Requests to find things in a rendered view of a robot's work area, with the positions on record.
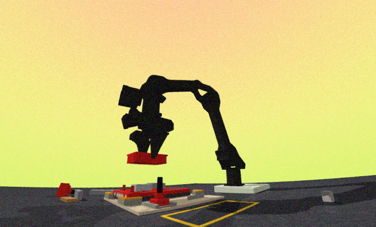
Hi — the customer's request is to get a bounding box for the red rectangular shell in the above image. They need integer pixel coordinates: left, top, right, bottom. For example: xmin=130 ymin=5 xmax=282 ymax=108
xmin=127 ymin=152 xmax=168 ymax=165

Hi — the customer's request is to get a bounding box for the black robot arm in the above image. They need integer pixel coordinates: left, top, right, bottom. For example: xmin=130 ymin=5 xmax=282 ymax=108
xmin=118 ymin=74 xmax=246 ymax=186

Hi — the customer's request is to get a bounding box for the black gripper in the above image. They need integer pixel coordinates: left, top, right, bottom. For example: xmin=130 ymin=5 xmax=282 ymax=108
xmin=129 ymin=107 xmax=174 ymax=159

